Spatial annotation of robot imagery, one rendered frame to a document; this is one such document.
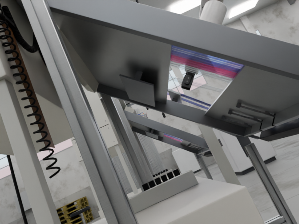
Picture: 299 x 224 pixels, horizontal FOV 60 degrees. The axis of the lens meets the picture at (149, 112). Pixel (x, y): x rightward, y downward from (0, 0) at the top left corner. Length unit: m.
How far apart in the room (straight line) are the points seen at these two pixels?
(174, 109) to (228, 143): 3.82
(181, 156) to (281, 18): 7.80
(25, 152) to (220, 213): 0.37
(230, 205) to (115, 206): 0.20
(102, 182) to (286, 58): 0.41
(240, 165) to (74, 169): 8.46
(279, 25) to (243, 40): 13.10
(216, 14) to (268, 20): 12.66
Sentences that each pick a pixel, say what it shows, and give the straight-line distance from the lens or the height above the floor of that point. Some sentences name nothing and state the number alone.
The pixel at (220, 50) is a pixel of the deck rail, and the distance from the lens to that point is 0.54.
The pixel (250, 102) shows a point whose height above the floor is 0.78.
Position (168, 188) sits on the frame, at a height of 0.64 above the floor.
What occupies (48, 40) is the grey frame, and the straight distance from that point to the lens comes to 0.55.
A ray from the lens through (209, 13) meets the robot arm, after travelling 1.00.
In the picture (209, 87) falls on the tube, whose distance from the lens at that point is 0.90.
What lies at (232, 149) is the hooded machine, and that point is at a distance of 4.97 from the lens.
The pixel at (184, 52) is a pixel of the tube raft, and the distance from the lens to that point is 0.69.
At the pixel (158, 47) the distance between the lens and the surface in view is 0.68.
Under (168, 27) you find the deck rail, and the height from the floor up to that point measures 0.95.
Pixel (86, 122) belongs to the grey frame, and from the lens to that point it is 0.46.
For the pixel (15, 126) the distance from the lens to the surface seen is 0.57.
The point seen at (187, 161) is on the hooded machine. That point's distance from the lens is 10.41.
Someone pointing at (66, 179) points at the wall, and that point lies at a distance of 12.22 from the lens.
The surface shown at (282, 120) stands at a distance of 0.88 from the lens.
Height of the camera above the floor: 0.71
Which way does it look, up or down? 12 degrees up
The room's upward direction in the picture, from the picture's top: 25 degrees counter-clockwise
